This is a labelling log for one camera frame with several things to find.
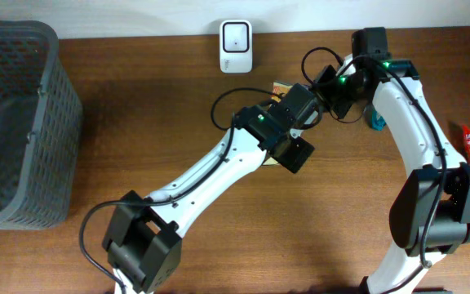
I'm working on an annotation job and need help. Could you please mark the yellow snack bag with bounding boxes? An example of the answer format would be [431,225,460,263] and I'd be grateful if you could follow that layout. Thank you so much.
[263,81,293,166]

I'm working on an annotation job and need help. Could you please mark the blue mouthwash bottle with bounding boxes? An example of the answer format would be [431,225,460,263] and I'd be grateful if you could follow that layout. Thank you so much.
[369,105,386,131]

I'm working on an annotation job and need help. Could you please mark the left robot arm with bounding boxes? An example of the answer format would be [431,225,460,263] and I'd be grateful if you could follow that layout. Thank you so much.
[102,84,323,293]

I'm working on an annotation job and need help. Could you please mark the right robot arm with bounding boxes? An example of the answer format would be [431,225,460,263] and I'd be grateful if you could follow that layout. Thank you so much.
[309,27,470,293]

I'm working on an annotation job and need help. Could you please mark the white barcode scanner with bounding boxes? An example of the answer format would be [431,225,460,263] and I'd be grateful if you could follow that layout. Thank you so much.
[219,20,253,74]

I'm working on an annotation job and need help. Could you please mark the grey plastic mesh basket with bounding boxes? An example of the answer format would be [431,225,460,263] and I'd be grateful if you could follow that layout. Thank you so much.
[0,20,83,230]

